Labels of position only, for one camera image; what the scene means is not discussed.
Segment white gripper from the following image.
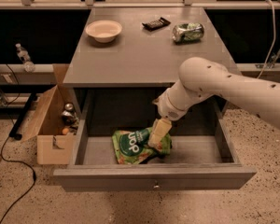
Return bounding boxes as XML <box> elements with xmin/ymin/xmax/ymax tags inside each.
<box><xmin>148</xmin><ymin>88</ymin><xmax>193</xmax><ymax>147</ymax></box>

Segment green rice chip bag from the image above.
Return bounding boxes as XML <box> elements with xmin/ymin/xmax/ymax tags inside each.
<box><xmin>112</xmin><ymin>127</ymin><xmax>172</xmax><ymax>164</ymax></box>

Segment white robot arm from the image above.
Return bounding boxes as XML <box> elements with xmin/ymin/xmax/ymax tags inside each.
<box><xmin>148</xmin><ymin>57</ymin><xmax>280</xmax><ymax>147</ymax></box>

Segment open grey top drawer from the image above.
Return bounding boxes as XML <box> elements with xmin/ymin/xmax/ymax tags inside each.
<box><xmin>53</xmin><ymin>89</ymin><xmax>256</xmax><ymax>191</ymax></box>

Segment grey cabinet counter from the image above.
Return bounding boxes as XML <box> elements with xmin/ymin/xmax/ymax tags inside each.
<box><xmin>63</xmin><ymin>7</ymin><xmax>239</xmax><ymax>88</ymax></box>

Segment items inside cardboard box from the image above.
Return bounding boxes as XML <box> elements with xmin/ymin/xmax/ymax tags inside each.
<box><xmin>62</xmin><ymin>103</ymin><xmax>79</xmax><ymax>135</ymax></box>

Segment crushed green soda can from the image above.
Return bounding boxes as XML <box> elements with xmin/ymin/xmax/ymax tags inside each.
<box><xmin>173</xmin><ymin>22</ymin><xmax>204</xmax><ymax>43</ymax></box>

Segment black calculator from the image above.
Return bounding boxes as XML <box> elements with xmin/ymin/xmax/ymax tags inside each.
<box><xmin>143</xmin><ymin>17</ymin><xmax>171</xmax><ymax>32</ymax></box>

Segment white bowl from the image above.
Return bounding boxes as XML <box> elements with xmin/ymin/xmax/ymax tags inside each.
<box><xmin>85</xmin><ymin>21</ymin><xmax>122</xmax><ymax>43</ymax></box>

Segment cardboard box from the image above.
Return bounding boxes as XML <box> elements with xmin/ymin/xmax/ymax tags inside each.
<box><xmin>22</xmin><ymin>64</ymin><xmax>76</xmax><ymax>164</ymax></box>

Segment clear plastic water bottle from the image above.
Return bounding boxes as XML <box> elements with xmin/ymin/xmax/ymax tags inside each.
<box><xmin>15</xmin><ymin>43</ymin><xmax>35</xmax><ymax>73</ymax></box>

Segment black floor cable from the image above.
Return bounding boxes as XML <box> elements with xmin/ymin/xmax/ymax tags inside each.
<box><xmin>0</xmin><ymin>63</ymin><xmax>37</xmax><ymax>224</ymax></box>

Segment white cable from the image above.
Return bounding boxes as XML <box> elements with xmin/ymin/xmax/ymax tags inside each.
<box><xmin>256</xmin><ymin>0</ymin><xmax>280</xmax><ymax>79</ymax></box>

